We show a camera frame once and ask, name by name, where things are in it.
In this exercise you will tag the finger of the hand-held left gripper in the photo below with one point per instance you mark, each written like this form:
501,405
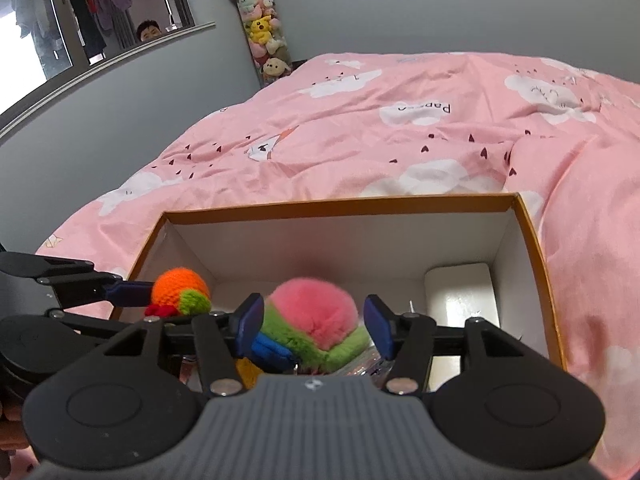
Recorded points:
100,321
130,293

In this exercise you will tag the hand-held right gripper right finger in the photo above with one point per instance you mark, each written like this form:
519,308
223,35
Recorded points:
379,327

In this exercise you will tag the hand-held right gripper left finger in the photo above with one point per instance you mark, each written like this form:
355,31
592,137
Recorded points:
250,325

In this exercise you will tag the orange crocheted ball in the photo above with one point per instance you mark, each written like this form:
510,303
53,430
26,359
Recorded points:
180,285

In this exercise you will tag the pink green plush ball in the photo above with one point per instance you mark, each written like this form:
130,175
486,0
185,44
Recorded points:
315,305

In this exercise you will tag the orange cardboard box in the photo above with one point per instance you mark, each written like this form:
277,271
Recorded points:
325,240

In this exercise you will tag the person's left hand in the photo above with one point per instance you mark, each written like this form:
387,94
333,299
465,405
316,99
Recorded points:
7,425

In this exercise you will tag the blue fabric item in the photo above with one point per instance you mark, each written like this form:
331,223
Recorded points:
272,352

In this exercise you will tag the yellow fabric item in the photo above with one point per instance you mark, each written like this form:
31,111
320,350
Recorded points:
248,372

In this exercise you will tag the white glasses case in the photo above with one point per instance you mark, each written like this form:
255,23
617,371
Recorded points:
462,295

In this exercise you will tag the pink printed blanket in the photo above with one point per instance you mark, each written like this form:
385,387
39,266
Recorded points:
400,135

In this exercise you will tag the window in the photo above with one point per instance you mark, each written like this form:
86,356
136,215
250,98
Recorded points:
75,20

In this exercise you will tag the hanging clothes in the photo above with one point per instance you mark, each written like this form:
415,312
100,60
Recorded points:
85,5

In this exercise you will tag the clear tube of plush toys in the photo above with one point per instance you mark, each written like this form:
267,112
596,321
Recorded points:
262,30

